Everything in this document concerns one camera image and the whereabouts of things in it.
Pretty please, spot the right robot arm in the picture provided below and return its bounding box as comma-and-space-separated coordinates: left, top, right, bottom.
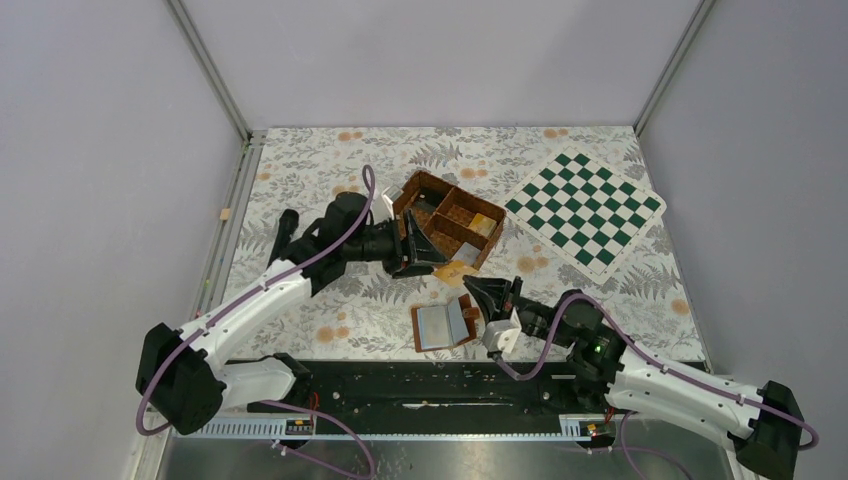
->
463, 276, 805, 479

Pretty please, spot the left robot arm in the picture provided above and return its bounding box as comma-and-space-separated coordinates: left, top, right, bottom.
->
136, 188, 448, 435

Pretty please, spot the grey card in basket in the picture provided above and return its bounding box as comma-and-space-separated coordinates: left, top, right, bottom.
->
451, 242, 482, 269

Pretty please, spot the brown woven divided basket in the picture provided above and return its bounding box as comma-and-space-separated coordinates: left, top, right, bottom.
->
394, 170, 506, 270

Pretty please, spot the black item in basket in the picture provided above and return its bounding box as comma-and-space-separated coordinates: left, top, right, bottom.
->
415, 188, 446, 212

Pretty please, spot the yellow block in basket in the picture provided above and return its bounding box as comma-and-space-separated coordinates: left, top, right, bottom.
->
468, 213, 497, 237

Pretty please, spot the floral patterned table mat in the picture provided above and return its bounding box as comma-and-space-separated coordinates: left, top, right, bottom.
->
225, 126, 707, 361

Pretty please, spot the black microphone orange end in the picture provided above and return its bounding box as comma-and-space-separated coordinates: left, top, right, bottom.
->
267, 209, 299, 267

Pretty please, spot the green white chessboard mat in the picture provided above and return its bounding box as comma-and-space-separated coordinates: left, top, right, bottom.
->
504, 148, 667, 285

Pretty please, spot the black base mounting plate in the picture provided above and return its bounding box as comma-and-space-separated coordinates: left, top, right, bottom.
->
285, 360, 623, 436

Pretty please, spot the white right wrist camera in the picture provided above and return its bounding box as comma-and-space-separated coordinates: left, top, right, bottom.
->
481, 309, 521, 355

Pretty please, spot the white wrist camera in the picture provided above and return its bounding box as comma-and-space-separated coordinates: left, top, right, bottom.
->
481, 309, 521, 355
373, 185, 403, 219

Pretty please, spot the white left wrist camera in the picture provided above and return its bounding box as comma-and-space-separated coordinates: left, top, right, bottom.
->
373, 185, 403, 219

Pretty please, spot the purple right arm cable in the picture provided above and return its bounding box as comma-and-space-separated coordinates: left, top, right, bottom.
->
490, 292, 820, 480

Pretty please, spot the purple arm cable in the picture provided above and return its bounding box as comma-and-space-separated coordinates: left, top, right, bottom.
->
490, 292, 820, 480
135, 164, 378, 480

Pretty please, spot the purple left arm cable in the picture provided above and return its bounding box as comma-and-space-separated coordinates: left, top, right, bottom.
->
135, 164, 378, 480

